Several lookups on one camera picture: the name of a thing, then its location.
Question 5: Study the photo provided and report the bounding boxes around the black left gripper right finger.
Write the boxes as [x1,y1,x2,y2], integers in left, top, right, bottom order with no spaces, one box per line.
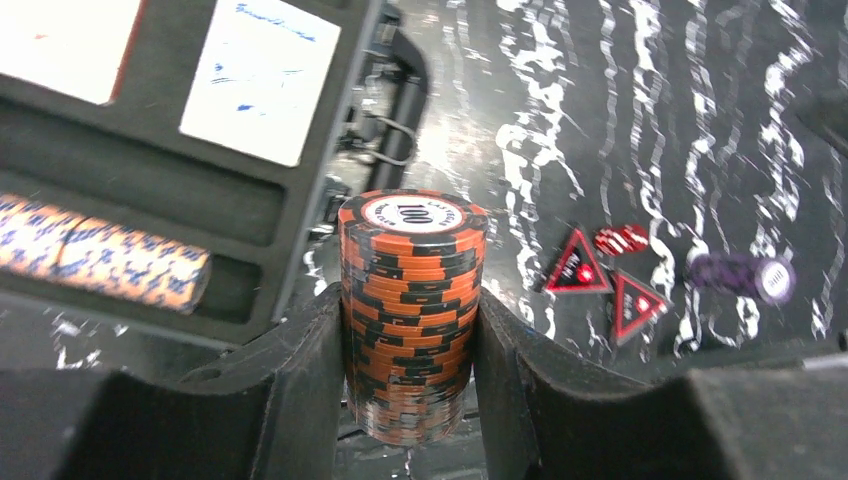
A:
[474,291,847,479]

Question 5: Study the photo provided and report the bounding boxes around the red dice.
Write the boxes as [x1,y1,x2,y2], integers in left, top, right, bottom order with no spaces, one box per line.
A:
[593,224,650,257]

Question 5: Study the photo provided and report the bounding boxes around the red triangular button left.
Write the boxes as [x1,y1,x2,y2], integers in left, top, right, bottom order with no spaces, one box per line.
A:
[545,226,613,294]

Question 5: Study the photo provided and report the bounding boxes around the blue playing card deck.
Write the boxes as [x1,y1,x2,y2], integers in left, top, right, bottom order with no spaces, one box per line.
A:
[179,0,341,167]

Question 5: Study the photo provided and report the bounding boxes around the black poker set case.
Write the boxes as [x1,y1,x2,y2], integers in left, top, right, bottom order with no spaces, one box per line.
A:
[1,1,429,347]

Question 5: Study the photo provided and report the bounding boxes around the orange blue chip row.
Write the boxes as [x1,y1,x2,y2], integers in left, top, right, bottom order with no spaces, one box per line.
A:
[1,192,212,314]

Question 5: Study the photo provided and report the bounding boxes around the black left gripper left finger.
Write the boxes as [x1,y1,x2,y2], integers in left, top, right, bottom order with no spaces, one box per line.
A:
[1,284,344,479]

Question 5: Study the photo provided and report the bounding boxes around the red triangular button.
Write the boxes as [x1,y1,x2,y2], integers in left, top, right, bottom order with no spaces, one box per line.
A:
[611,270,673,346]
[545,226,613,294]

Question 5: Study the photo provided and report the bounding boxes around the red playing card deck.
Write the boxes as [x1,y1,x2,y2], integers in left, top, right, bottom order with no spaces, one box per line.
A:
[1,0,144,105]

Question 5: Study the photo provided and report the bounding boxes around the red triangular button right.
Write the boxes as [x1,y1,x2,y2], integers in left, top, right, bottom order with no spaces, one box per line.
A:
[611,270,673,346]

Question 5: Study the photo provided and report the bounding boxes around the orange black poker chip stack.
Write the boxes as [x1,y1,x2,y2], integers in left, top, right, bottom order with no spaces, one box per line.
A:
[338,189,489,446]

